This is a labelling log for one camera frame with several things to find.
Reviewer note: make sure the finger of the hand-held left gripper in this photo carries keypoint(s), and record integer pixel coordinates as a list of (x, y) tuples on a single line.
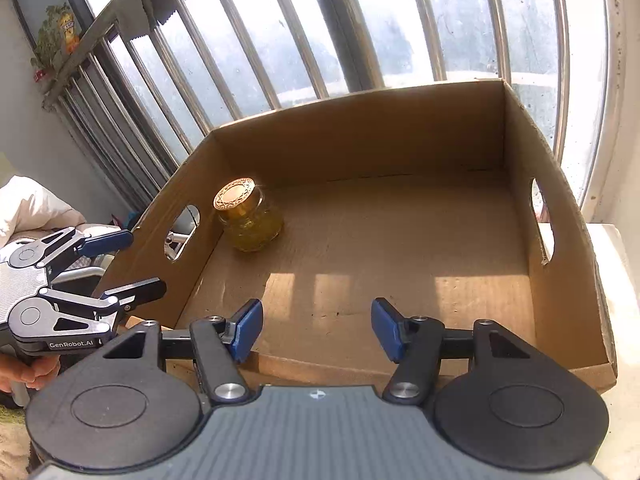
[(140, 291), (105, 242)]

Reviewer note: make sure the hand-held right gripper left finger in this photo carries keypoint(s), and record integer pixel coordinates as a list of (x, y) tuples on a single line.
[(247, 331)]

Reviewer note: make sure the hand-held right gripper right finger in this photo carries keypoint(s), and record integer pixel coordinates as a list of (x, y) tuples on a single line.
[(385, 331)]

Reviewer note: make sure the brown cardboard box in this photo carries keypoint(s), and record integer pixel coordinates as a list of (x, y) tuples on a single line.
[(400, 240)]

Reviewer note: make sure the person's left hand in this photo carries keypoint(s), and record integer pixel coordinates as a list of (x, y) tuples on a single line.
[(25, 372)]

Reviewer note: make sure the white quilt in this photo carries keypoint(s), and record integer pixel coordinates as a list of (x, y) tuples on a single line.
[(30, 205)]

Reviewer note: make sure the glass jar with gold lid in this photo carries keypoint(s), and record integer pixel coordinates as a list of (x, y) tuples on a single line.
[(250, 220)]

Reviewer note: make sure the metal window railing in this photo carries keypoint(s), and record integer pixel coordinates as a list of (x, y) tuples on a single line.
[(100, 22)]

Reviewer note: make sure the window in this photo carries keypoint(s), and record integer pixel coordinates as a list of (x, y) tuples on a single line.
[(460, 20)]

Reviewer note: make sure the plant wall sticker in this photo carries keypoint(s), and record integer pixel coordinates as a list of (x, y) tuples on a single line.
[(55, 35)]

